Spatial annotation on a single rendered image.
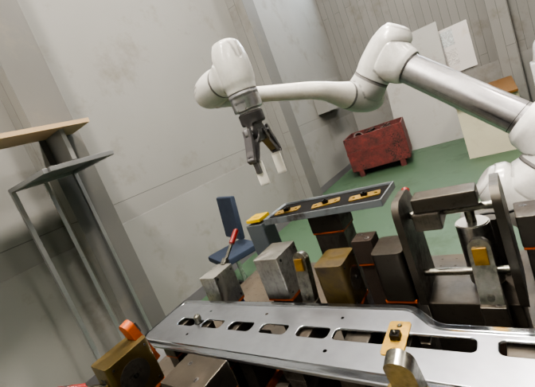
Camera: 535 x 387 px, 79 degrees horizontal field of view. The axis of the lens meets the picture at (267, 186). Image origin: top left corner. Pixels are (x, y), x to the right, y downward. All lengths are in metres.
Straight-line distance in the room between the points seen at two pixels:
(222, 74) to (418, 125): 6.48
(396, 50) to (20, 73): 2.59
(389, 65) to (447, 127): 5.96
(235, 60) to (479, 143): 4.80
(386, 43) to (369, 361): 0.99
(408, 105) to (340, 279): 6.70
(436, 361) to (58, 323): 2.81
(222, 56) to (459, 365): 0.86
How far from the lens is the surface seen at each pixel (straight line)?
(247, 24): 5.37
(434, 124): 7.23
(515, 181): 1.16
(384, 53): 1.27
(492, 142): 5.50
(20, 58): 3.14
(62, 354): 3.17
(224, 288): 1.07
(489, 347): 0.63
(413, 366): 0.48
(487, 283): 0.71
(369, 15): 8.18
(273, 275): 0.87
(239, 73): 0.97
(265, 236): 1.08
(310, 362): 0.67
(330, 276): 0.79
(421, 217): 0.70
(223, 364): 0.72
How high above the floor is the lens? 1.41
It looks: 9 degrees down
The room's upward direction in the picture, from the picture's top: 21 degrees counter-clockwise
